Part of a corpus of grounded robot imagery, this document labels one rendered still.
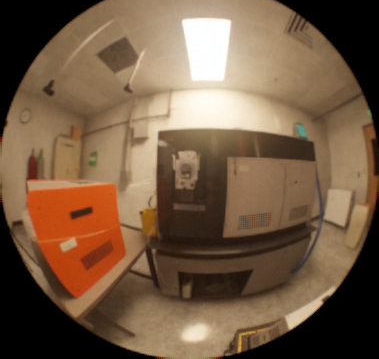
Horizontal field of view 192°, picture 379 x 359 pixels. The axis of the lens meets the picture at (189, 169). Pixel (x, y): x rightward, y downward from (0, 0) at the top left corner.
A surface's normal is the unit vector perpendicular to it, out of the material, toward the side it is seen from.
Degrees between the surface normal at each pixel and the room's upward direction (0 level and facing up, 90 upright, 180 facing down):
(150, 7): 180
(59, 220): 90
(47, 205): 90
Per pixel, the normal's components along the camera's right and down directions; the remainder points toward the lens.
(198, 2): -0.01, 1.00
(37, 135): 0.99, 0.01
